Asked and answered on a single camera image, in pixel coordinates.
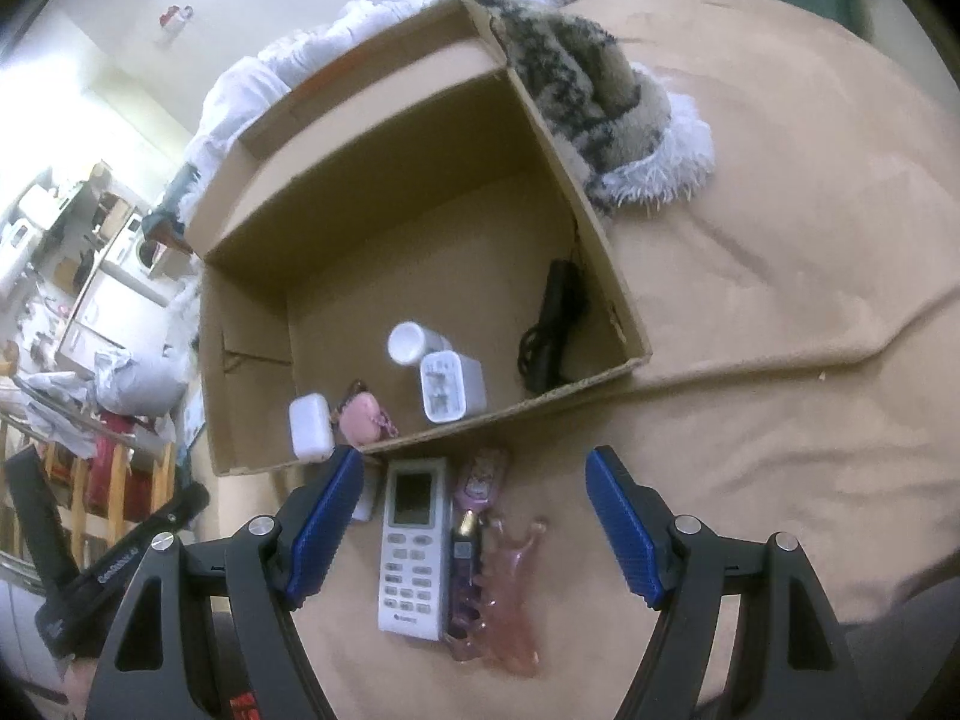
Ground cardboard box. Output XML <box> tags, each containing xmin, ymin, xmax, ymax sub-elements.
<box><xmin>184</xmin><ymin>0</ymin><xmax>653</xmax><ymax>477</ymax></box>

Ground fur-trimmed patterned coat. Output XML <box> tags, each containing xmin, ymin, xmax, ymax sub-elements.
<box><xmin>469</xmin><ymin>0</ymin><xmax>717</xmax><ymax>212</ymax></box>

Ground red white wall decoration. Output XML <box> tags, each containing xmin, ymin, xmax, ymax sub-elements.
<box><xmin>157</xmin><ymin>4</ymin><xmax>194</xmax><ymax>42</ymax></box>

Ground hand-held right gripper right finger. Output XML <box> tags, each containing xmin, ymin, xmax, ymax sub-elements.
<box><xmin>585</xmin><ymin>446</ymin><xmax>852</xmax><ymax>720</ymax></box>

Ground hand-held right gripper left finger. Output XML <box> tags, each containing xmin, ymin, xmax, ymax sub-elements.
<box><xmin>86</xmin><ymin>446</ymin><xmax>365</xmax><ymax>720</ymax></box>

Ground white power adapter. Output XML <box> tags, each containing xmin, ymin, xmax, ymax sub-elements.
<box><xmin>418</xmin><ymin>349</ymin><xmax>488</xmax><ymax>426</ymax></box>

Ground white remote control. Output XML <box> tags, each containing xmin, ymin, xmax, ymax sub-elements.
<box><xmin>377</xmin><ymin>457</ymin><xmax>453</xmax><ymax>640</ymax></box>

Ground white earbuds case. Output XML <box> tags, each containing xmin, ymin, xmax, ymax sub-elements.
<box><xmin>289</xmin><ymin>394</ymin><xmax>336</xmax><ymax>464</ymax></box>

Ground person's left hand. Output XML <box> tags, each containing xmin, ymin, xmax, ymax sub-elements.
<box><xmin>64</xmin><ymin>656</ymin><xmax>98</xmax><ymax>710</ymax></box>

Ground white pill bottle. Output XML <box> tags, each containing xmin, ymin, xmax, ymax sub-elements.
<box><xmin>387</xmin><ymin>321</ymin><xmax>452</xmax><ymax>371</ymax></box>

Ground person's grey trousers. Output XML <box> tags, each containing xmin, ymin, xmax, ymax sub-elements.
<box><xmin>844</xmin><ymin>577</ymin><xmax>960</xmax><ymax>720</ymax></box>

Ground yellow wooden chair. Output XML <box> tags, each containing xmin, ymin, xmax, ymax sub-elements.
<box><xmin>0</xmin><ymin>420</ymin><xmax>177</xmax><ymax>541</ymax></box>

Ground grey plastic bag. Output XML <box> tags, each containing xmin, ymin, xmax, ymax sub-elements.
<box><xmin>94</xmin><ymin>349</ymin><xmax>188</xmax><ymax>417</ymax></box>

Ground white washing machine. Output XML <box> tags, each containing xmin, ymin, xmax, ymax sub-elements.
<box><xmin>105</xmin><ymin>214</ymin><xmax>162</xmax><ymax>282</ymax></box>

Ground hanging white cloth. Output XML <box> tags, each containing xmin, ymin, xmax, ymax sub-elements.
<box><xmin>15</xmin><ymin>371</ymin><xmax>102</xmax><ymax>458</ymax></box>

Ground black cable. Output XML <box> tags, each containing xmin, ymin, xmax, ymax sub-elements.
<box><xmin>519</xmin><ymin>259</ymin><xmax>590</xmax><ymax>395</ymax></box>

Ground pink hair claw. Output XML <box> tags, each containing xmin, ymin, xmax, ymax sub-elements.
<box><xmin>450</xmin><ymin>514</ymin><xmax>550</xmax><ymax>680</ymax></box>

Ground pink earbuds case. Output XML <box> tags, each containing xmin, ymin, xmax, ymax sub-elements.
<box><xmin>335</xmin><ymin>379</ymin><xmax>400</xmax><ymax>445</ymax></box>

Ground beige cabinet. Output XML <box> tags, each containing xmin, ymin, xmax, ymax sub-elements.
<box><xmin>52</xmin><ymin>262</ymin><xmax>196</xmax><ymax>383</ymax></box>

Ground white round bottle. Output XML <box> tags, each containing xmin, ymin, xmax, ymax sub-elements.
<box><xmin>351</xmin><ymin>465</ymin><xmax>377</xmax><ymax>524</ymax></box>

